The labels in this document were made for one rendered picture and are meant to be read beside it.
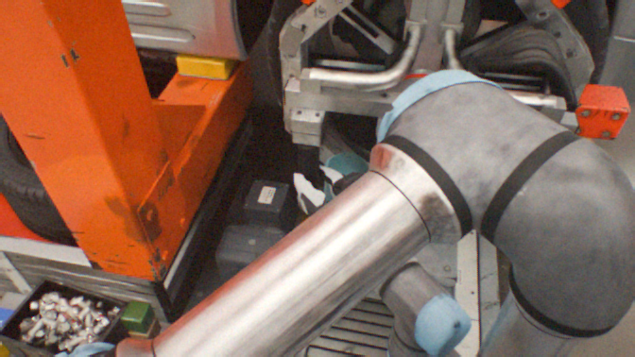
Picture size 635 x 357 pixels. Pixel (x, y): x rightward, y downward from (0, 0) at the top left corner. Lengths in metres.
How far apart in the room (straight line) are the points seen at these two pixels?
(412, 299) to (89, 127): 0.53
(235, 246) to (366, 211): 0.88
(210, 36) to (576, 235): 1.02
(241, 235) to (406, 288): 0.69
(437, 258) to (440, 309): 0.83
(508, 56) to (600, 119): 0.28
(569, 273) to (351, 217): 0.17
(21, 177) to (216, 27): 0.65
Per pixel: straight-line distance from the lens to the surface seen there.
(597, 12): 1.00
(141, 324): 0.91
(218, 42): 1.27
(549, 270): 0.43
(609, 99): 1.03
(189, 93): 1.30
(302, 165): 0.80
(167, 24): 1.30
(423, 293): 0.68
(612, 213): 0.42
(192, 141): 1.15
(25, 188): 1.46
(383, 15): 1.20
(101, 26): 0.80
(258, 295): 0.40
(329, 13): 0.89
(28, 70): 0.80
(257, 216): 1.34
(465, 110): 0.44
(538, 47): 0.80
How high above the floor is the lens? 1.41
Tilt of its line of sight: 46 degrees down
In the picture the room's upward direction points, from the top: straight up
